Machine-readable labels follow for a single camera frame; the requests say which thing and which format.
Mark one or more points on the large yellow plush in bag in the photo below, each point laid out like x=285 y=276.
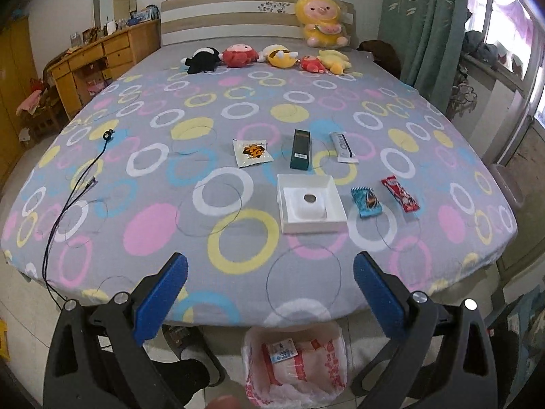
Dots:
x=319 y=12

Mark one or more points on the white and yellow plush toy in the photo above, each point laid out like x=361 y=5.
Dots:
x=279 y=57

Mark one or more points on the small round metal disc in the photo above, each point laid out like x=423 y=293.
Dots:
x=310 y=198

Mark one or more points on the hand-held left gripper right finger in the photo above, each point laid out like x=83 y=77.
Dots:
x=374 y=294

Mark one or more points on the slipper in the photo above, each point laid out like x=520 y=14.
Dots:
x=187 y=343

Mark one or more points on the blue candy wrapper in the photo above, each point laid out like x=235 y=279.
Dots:
x=366 y=202

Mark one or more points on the grey speckled snack wrapper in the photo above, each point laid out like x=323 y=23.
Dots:
x=344 y=147

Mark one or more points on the window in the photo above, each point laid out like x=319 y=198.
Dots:
x=511 y=8

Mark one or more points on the wooden chair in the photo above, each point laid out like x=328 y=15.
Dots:
x=47 y=115

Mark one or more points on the metal flower-shaped rack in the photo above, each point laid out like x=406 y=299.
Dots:
x=466 y=91

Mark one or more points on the dark green carton box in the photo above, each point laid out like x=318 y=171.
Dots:
x=300 y=149

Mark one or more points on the small red plush toy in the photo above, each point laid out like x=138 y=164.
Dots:
x=311 y=64

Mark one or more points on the black and white plush toy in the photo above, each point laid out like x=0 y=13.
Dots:
x=204 y=60

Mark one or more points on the red round plush toy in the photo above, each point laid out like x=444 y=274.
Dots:
x=238 y=56

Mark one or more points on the green patterned curtain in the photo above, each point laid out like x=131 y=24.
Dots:
x=425 y=17

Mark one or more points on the red candy wrapper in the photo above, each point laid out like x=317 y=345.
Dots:
x=400 y=194

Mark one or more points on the white cardboard box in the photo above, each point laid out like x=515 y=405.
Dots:
x=289 y=221

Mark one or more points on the white and orange snack packet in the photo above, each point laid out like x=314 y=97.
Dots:
x=252 y=152

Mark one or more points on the blue picture frame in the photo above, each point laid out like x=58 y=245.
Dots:
x=144 y=14

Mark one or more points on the bed with circle-patterned sheet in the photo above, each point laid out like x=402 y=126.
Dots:
x=255 y=106

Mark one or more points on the dark brown chair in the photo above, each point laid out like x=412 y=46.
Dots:
x=383 y=53

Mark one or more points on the grey-blue cloth pile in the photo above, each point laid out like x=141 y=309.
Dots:
x=485 y=49

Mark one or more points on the yellow duck plush toy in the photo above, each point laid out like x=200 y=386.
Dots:
x=336 y=61

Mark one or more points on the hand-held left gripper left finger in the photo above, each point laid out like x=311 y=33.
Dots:
x=166 y=294

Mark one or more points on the wooden desk with drawers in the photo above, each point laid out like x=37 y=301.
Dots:
x=123 y=47

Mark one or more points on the pink cloth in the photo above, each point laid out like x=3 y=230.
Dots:
x=30 y=102

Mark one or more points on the yellow wooden wardrobe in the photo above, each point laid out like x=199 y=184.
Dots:
x=17 y=59

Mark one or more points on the person's foot in black sock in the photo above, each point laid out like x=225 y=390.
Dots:
x=183 y=377

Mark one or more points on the striped wooden headboard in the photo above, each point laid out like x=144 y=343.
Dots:
x=221 y=17

